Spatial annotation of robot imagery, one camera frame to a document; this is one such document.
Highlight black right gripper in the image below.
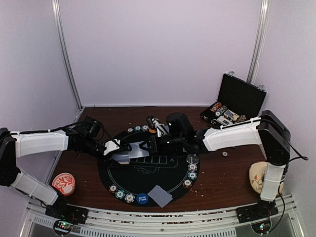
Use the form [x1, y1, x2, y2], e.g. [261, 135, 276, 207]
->
[140, 134, 185, 154]

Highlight blue patterned card deck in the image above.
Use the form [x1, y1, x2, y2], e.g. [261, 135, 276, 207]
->
[112, 153, 130, 165]

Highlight blue white chip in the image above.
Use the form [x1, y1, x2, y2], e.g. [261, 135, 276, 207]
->
[188, 163, 198, 172]
[124, 194, 135, 203]
[142, 125, 149, 131]

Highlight clear round dealer button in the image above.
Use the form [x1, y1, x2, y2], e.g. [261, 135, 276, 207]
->
[186, 154, 199, 164]

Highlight card dealt to small blind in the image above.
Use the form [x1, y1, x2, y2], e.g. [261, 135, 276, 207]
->
[147, 185, 173, 208]

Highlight blue small blind button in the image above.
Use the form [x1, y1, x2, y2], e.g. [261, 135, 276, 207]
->
[136, 193, 149, 205]

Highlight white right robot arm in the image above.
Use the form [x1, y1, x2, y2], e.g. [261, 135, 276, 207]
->
[139, 110, 291, 218]

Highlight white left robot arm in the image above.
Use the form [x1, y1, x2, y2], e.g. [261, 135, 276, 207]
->
[0, 127, 131, 219]

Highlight round black poker mat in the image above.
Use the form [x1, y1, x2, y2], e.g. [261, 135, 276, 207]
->
[98, 125, 200, 207]

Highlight red white patterned cup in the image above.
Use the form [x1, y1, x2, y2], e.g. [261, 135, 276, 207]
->
[52, 173, 76, 197]

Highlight green chip row in case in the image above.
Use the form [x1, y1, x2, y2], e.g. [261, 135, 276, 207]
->
[215, 105, 227, 117]

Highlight brown poker chip stack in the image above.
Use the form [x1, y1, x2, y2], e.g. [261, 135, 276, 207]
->
[221, 152, 229, 158]

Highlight red chip row in case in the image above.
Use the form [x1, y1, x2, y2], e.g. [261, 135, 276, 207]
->
[210, 102, 223, 113]

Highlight card deck in case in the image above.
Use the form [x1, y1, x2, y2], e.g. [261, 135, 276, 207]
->
[216, 109, 240, 125]

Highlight right chip rows in case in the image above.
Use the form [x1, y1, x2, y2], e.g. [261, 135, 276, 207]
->
[238, 115, 247, 122]

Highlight black poker chip case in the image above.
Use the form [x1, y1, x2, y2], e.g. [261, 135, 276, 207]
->
[200, 74, 267, 126]

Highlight round wooden coaster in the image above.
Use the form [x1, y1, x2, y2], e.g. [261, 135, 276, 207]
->
[249, 161, 286, 201]

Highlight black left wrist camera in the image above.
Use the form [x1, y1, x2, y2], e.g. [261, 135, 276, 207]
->
[81, 116, 103, 138]

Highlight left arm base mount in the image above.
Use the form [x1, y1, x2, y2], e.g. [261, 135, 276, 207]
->
[41, 196, 88, 237]

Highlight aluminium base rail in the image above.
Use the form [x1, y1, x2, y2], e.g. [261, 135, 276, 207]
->
[23, 194, 304, 237]

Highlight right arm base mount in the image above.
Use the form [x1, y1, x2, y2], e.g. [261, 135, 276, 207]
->
[236, 199, 278, 235]

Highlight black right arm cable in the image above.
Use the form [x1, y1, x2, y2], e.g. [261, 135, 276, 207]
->
[256, 118, 309, 234]

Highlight aluminium frame post right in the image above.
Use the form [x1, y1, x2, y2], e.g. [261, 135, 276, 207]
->
[246, 0, 270, 84]

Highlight aluminium frame post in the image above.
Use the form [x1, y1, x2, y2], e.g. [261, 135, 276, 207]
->
[51, 0, 83, 110]
[246, 0, 270, 84]

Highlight aluminium frame post left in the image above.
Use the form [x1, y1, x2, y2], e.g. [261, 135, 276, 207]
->
[51, 0, 83, 110]

